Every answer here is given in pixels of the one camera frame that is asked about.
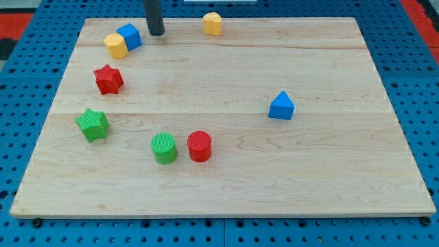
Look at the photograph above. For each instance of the yellow heart block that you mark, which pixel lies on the yellow heart block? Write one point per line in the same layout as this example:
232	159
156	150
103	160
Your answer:
212	23

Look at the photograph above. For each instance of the blue triangle block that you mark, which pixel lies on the blue triangle block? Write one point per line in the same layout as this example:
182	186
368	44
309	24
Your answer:
282	107

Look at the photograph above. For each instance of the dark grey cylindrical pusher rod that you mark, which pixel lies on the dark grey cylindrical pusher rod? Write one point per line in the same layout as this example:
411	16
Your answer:
154	17

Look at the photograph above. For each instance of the red cylinder block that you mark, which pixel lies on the red cylinder block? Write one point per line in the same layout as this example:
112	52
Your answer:
199	146

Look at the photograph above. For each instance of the blue cube block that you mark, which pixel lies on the blue cube block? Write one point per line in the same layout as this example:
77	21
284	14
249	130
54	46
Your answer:
131	36

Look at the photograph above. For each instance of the green star block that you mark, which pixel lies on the green star block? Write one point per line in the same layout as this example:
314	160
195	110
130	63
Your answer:
93	125

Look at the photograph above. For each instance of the light wooden board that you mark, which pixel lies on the light wooden board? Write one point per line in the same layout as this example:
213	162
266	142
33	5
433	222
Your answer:
343	153

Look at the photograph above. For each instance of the red star block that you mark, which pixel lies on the red star block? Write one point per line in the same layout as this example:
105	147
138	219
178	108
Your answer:
108	80

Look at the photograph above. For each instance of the yellow hexagon block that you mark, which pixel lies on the yellow hexagon block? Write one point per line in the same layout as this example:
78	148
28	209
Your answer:
116	46

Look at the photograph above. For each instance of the green cylinder block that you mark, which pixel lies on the green cylinder block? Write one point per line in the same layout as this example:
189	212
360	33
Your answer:
163	146

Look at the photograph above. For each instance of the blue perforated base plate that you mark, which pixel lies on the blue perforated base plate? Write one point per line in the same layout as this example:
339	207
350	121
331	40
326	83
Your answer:
397	34

